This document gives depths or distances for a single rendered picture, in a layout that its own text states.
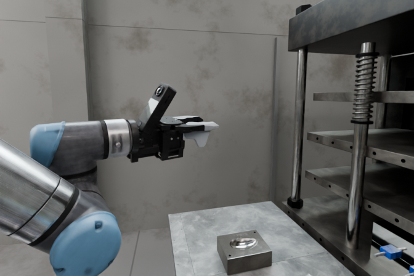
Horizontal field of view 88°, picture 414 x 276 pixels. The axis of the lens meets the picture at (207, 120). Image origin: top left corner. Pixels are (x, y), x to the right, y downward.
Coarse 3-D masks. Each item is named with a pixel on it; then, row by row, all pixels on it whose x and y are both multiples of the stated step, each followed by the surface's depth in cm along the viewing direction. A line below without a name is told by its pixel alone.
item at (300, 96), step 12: (300, 60) 132; (384, 60) 149; (300, 72) 133; (384, 72) 149; (300, 84) 134; (384, 84) 150; (300, 96) 134; (300, 108) 135; (384, 108) 151; (300, 120) 136; (384, 120) 152; (300, 132) 137; (300, 144) 137; (300, 156) 138; (300, 168) 139; (300, 180) 141; (300, 192) 142; (288, 204) 145; (300, 204) 140
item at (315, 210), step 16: (288, 208) 142; (304, 208) 141; (320, 208) 141; (336, 208) 141; (304, 224) 127; (320, 224) 124; (336, 224) 124; (368, 224) 124; (320, 240) 116; (336, 240) 110; (368, 240) 110; (336, 256) 105; (352, 256) 99; (368, 256) 99; (352, 272) 97; (368, 272) 90; (384, 272) 90
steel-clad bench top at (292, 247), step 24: (192, 216) 129; (216, 216) 129; (240, 216) 129; (264, 216) 129; (192, 240) 108; (216, 240) 108; (264, 240) 108; (288, 240) 108; (312, 240) 108; (192, 264) 92; (216, 264) 92; (288, 264) 92; (312, 264) 92; (336, 264) 92
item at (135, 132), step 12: (132, 120) 44; (168, 120) 48; (132, 132) 41; (156, 132) 46; (168, 132) 46; (132, 144) 42; (144, 144) 45; (156, 144) 47; (168, 144) 46; (180, 144) 49; (132, 156) 44; (144, 156) 47; (156, 156) 47; (180, 156) 49
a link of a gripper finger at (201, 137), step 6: (210, 126) 50; (216, 126) 52; (192, 132) 49; (198, 132) 50; (204, 132) 50; (186, 138) 49; (192, 138) 50; (198, 138) 50; (204, 138) 51; (198, 144) 51; (204, 144) 51
